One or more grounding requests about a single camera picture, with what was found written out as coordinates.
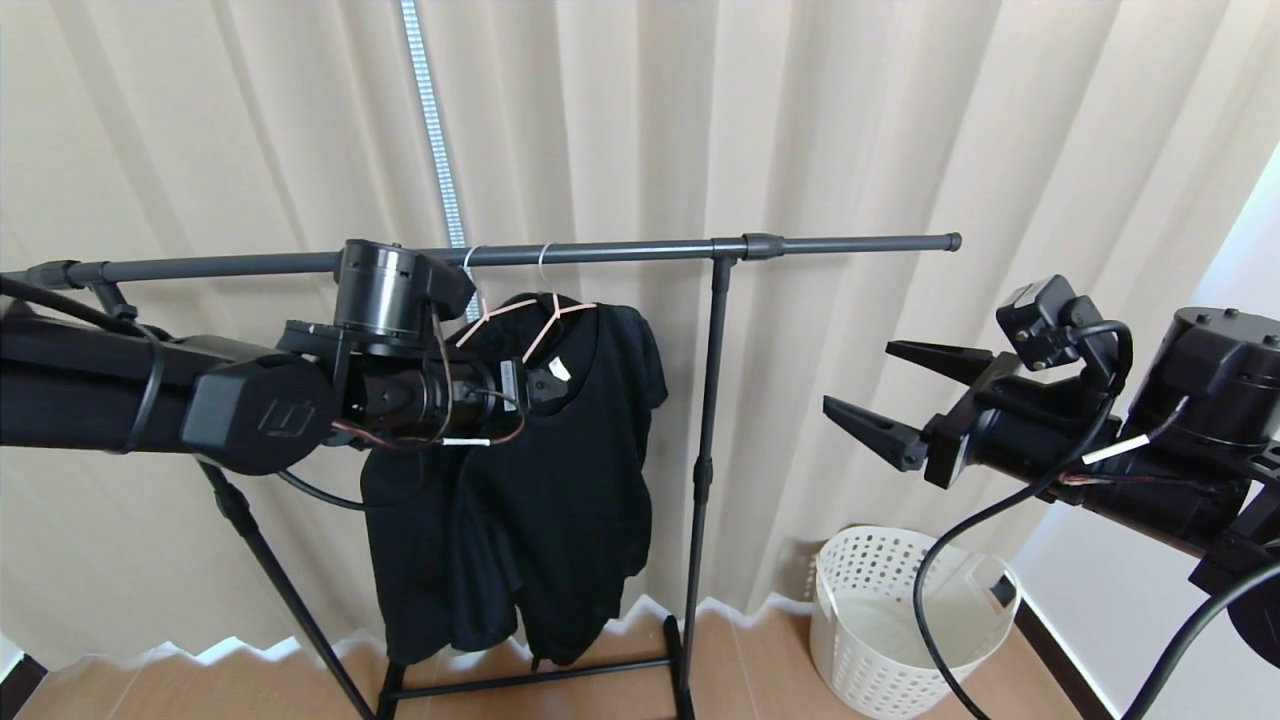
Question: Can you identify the white laundry basket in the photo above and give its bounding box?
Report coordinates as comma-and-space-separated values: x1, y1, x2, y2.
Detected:
807, 526, 1024, 719

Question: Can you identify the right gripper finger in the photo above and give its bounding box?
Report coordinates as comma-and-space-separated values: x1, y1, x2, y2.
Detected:
822, 394, 933, 474
885, 339, 997, 389

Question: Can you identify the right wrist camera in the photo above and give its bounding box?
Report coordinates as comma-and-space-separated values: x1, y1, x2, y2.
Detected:
996, 275, 1123, 386

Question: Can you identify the black clothes rack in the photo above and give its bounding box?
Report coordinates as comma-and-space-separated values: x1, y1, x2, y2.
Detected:
0, 232, 964, 720

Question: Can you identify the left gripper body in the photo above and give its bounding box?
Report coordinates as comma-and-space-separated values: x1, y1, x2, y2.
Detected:
430, 355, 533, 427

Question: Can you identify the pink clothes hanger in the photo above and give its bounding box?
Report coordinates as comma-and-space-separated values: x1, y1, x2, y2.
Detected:
520, 243, 599, 367
455, 246, 541, 350

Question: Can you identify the black garment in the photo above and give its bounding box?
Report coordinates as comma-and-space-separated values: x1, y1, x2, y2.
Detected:
448, 300, 670, 670
358, 294, 561, 668

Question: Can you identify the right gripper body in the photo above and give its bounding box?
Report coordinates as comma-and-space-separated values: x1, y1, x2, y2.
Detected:
921, 352, 1123, 491

